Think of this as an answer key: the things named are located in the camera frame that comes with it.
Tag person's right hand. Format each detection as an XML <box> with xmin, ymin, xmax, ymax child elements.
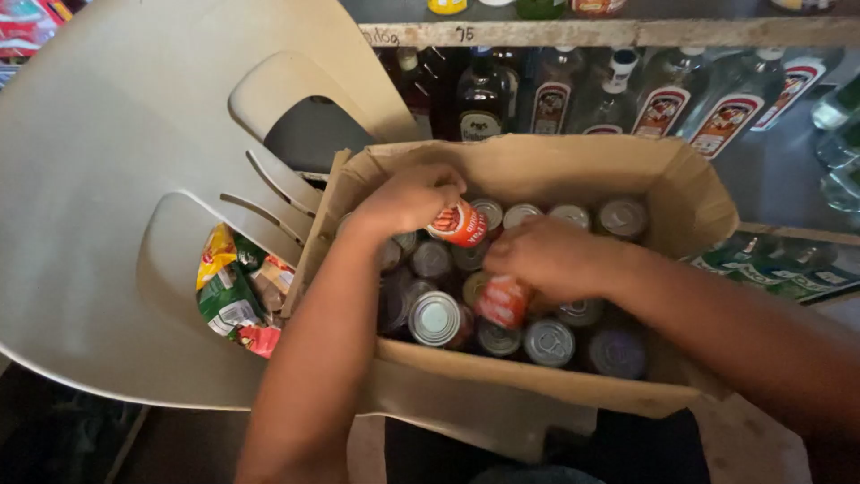
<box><xmin>482</xmin><ymin>216</ymin><xmax>634</xmax><ymax>305</ymax></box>

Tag person's left hand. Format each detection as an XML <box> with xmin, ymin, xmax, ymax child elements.
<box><xmin>351</xmin><ymin>163</ymin><xmax>469</xmax><ymax>238</ymax></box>

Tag orange label tin can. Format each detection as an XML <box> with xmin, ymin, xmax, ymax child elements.
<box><xmin>473</xmin><ymin>274</ymin><xmax>532</xmax><ymax>331</ymax></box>
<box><xmin>425</xmin><ymin>198</ymin><xmax>490</xmax><ymax>249</ymax></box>

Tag group of silver-topped cans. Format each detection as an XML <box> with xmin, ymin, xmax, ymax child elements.
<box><xmin>336</xmin><ymin>195</ymin><xmax>651</xmax><ymax>381</ymax></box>

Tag brown cardboard box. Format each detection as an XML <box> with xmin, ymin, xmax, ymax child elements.
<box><xmin>281</xmin><ymin>133</ymin><xmax>740</xmax><ymax>466</ymax></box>

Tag person's dark trousers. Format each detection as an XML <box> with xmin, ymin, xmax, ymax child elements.
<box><xmin>383</xmin><ymin>406</ymin><xmax>713</xmax><ymax>484</ymax></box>

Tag pile of colourful snack packets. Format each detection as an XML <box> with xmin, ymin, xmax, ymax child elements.
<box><xmin>195</xmin><ymin>223</ymin><xmax>297</xmax><ymax>360</ymax></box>

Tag beige plastic chair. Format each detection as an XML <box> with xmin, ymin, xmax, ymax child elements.
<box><xmin>0</xmin><ymin>0</ymin><xmax>431</xmax><ymax>411</ymax></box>

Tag heap of red packets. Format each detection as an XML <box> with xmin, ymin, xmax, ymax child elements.
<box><xmin>0</xmin><ymin>0</ymin><xmax>76</xmax><ymax>61</ymax></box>

